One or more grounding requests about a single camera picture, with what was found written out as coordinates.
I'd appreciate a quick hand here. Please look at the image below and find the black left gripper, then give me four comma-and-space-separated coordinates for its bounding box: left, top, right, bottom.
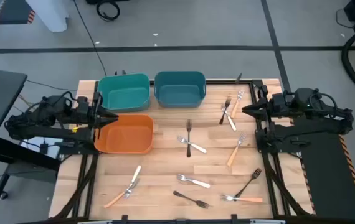
77, 105, 119, 129

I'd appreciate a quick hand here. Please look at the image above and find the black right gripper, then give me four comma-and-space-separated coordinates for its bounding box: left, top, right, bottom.
242, 99, 287, 121

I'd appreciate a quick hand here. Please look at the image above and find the orange-handled silver fork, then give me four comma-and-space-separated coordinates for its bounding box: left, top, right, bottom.
103, 179, 140, 208
220, 194, 263, 203
230, 89, 245, 119
226, 133, 247, 167

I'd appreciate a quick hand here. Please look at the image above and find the white-handled silver fork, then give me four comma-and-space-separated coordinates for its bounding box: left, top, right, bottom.
123, 165, 142, 200
220, 104, 238, 132
177, 135, 207, 154
177, 174, 211, 189

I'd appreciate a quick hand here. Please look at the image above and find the black metal fork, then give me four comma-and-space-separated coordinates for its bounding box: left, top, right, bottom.
173, 190, 211, 210
186, 119, 192, 158
219, 97, 232, 126
233, 167, 263, 202

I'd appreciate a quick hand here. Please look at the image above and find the orange plastic bin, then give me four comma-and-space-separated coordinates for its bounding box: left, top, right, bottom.
93, 114, 155, 155

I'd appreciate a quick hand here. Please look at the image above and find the green plastic bin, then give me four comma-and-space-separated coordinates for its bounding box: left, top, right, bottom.
97, 73, 151, 113

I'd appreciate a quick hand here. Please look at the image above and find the blue plastic bin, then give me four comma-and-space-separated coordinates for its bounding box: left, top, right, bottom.
153, 70, 207, 109

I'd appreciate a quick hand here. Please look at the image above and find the white paper sheet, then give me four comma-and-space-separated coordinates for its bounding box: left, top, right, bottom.
19, 136, 60, 159

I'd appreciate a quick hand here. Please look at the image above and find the black hazard-edged platform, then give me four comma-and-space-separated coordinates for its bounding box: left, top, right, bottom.
288, 108, 355, 221

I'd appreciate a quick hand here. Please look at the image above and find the white pillar base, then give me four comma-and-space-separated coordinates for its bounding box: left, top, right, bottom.
24, 0, 70, 33

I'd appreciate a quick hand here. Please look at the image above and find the black hazard-striped floor mat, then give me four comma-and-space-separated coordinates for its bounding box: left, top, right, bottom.
0, 0, 37, 26

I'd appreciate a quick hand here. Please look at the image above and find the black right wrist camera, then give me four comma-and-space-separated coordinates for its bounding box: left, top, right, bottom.
272, 92, 287, 105

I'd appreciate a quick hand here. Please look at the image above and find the black aluminium table frame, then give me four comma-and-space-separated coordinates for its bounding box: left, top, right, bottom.
51, 78, 315, 224

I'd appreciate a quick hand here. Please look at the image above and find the thin black floor cable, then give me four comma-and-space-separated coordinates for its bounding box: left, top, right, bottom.
72, 0, 108, 77

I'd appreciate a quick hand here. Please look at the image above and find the yellow floor cable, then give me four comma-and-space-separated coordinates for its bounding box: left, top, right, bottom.
17, 94, 35, 110

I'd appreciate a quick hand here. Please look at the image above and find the coiled black cable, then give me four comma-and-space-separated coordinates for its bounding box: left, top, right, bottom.
95, 0, 121, 22

